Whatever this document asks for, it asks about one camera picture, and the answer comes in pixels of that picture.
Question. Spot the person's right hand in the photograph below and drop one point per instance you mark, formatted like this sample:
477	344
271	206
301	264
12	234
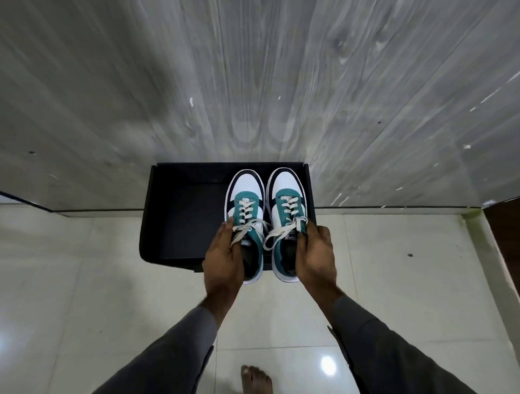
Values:
317	264

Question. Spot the green white sneaker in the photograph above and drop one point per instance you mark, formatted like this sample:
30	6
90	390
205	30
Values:
284	182
245	182

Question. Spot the brown wooden door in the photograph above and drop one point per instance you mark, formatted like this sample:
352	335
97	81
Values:
505	239

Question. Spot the person's right forearm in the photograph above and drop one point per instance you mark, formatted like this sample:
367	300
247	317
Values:
378	349

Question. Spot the black shoe rack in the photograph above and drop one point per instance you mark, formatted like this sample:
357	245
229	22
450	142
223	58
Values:
183	227

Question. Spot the person's bare foot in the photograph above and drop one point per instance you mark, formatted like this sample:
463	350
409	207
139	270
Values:
256	383

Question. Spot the white door panel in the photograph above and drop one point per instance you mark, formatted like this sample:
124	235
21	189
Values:
6	199

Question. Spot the white shoelace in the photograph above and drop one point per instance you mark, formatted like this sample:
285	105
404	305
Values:
245	211
280	233

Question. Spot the person's left forearm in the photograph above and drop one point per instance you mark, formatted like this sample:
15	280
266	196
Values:
178	349

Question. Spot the person's left hand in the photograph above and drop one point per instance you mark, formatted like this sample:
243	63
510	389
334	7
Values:
223	268

